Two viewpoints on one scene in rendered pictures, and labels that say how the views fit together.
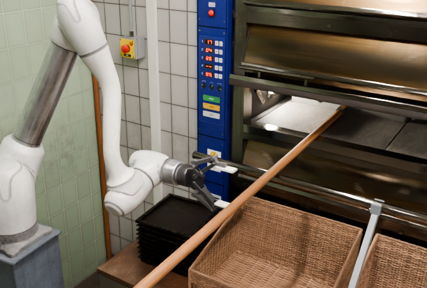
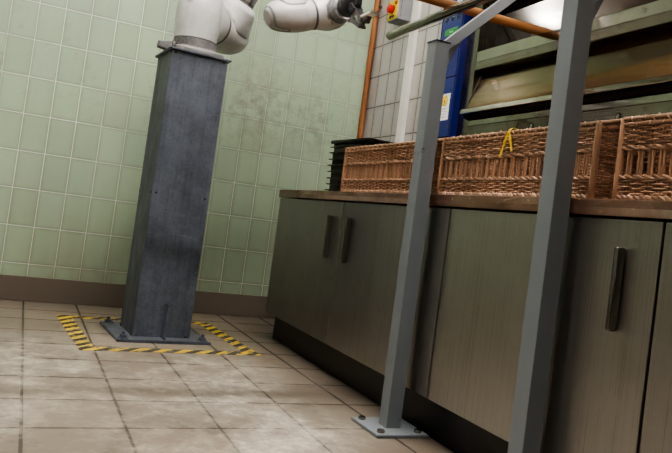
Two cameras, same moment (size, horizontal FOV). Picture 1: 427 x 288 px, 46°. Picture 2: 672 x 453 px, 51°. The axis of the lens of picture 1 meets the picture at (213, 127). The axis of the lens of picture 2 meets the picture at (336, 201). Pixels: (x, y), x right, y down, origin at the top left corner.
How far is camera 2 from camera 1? 195 cm
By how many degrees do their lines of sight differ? 40
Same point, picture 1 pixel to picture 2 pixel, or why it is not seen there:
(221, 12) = not seen: outside the picture
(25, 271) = (182, 69)
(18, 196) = (201, 0)
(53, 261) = (214, 87)
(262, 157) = (490, 87)
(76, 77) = (348, 56)
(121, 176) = not seen: outside the picture
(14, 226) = (189, 27)
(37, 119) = not seen: outside the picture
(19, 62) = not seen: hidden behind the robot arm
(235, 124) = (470, 56)
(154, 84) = (411, 45)
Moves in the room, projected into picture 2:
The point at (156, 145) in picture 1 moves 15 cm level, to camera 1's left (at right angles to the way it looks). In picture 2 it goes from (401, 117) to (372, 117)
